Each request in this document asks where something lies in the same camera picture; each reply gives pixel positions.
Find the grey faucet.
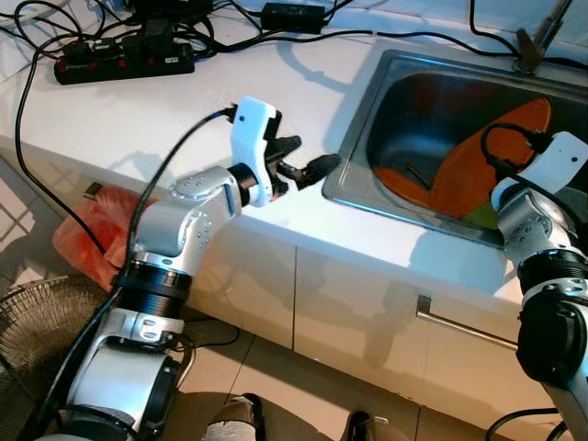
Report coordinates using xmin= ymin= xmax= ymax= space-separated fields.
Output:
xmin=514 ymin=0 xmax=573 ymax=75

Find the black power adapter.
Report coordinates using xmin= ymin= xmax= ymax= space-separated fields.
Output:
xmin=260 ymin=1 xmax=329 ymax=34

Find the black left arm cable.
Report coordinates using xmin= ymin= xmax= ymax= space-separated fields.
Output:
xmin=18 ymin=105 xmax=239 ymax=441

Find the orange square bowl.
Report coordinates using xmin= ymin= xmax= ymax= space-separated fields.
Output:
xmin=430 ymin=96 xmax=555 ymax=222

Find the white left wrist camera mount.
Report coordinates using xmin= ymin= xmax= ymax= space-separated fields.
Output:
xmin=229 ymin=96 xmax=282 ymax=209

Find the green plate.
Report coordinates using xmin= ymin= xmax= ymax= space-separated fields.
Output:
xmin=466 ymin=199 xmax=503 ymax=232

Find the stainless steel sink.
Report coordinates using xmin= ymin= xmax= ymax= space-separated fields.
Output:
xmin=321 ymin=48 xmax=588 ymax=250

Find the thin black wall cable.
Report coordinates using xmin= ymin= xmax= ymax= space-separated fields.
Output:
xmin=468 ymin=0 xmax=521 ymax=48

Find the black floor fan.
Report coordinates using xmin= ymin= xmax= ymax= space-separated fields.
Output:
xmin=0 ymin=275 xmax=199 ymax=441

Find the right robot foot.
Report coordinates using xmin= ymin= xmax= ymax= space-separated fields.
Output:
xmin=344 ymin=410 xmax=399 ymax=441

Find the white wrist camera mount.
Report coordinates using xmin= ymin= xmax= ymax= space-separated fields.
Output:
xmin=229 ymin=96 xmax=282 ymax=209
xmin=491 ymin=130 xmax=588 ymax=215

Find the black power strip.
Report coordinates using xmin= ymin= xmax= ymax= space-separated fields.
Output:
xmin=52 ymin=40 xmax=197 ymax=86

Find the black adapter cable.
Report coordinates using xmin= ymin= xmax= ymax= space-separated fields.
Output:
xmin=196 ymin=27 xmax=588 ymax=71

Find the black plug block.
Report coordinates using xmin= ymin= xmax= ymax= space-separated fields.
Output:
xmin=137 ymin=17 xmax=176 ymax=52

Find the white kitchen cabinet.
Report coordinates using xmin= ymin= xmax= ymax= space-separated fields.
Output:
xmin=0 ymin=156 xmax=588 ymax=441

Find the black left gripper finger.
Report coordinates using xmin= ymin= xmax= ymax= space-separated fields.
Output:
xmin=267 ymin=134 xmax=304 ymax=164
xmin=278 ymin=153 xmax=345 ymax=191

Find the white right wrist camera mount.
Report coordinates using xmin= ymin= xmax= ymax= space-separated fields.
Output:
xmin=491 ymin=130 xmax=588 ymax=215

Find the black floor cable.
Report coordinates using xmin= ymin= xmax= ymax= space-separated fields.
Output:
xmin=481 ymin=406 xmax=588 ymax=441

